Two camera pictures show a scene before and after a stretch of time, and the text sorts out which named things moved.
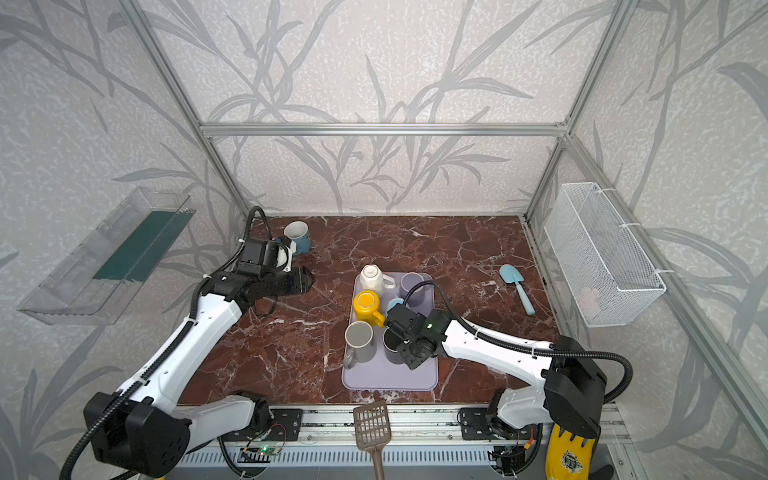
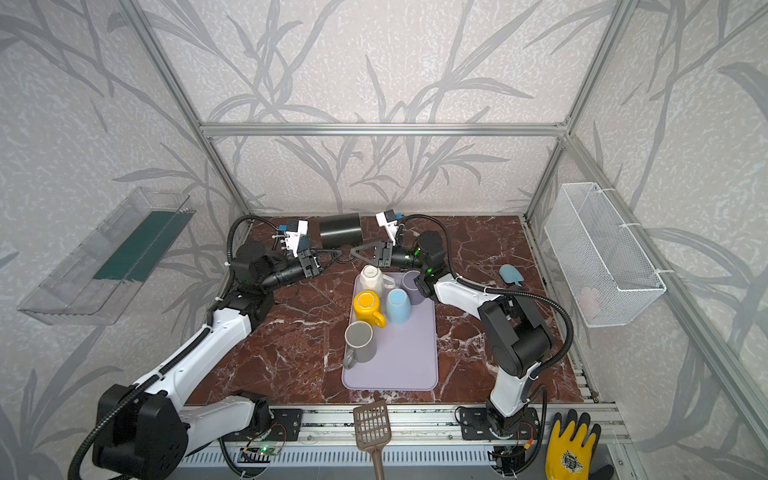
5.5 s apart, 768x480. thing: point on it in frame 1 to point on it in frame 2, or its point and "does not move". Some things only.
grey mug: (360, 341) does not move
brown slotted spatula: (373, 431) does not move
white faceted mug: (372, 278) does not move
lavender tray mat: (371, 359) does not move
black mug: (391, 342) to (339, 230)
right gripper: (401, 335) to (384, 255)
